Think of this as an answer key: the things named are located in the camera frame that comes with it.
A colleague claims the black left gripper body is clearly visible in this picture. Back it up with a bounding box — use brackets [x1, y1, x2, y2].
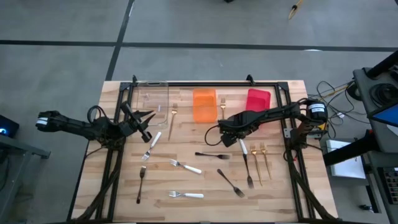
[118, 101, 153, 144]

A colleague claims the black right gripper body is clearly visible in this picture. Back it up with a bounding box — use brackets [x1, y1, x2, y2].
[218, 123, 246, 149]

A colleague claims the clear plastic bin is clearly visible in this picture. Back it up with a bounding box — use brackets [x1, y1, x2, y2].
[134, 80, 170, 127]

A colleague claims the orange plastic bin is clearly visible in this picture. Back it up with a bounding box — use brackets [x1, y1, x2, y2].
[192, 88, 218, 123]

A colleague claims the red plastic bin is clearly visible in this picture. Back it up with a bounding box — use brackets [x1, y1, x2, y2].
[245, 88, 272, 113]

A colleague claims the white box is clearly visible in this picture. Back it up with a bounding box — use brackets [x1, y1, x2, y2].
[325, 139, 367, 180]

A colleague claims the black stand beam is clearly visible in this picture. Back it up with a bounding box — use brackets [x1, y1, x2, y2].
[322, 129, 385, 167]

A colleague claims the black box with blue light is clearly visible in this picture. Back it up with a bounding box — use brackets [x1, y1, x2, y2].
[0, 114, 20, 139]

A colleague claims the grey side desk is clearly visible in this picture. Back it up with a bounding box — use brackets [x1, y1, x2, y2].
[0, 133, 52, 224]

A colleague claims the grey cart table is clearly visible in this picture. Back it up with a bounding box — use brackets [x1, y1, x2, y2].
[353, 67, 398, 153]

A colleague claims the grey keyboard desk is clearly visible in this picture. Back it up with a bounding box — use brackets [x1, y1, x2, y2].
[362, 149, 398, 224]

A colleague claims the yellow floor tool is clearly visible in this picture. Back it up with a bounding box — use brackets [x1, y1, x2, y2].
[288, 0, 304, 20]

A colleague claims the monitor with blue screen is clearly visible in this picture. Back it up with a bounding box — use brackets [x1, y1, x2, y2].
[371, 104, 398, 127]

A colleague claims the black keyboard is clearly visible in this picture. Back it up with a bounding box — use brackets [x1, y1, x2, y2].
[382, 167, 398, 205]

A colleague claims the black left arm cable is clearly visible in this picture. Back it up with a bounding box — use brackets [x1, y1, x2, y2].
[86, 105, 108, 124]

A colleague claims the black aluminium table frame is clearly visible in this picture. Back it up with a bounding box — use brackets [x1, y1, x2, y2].
[67, 80, 336, 224]

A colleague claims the black cable coil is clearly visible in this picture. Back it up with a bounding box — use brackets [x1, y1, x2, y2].
[369, 83, 398, 108]

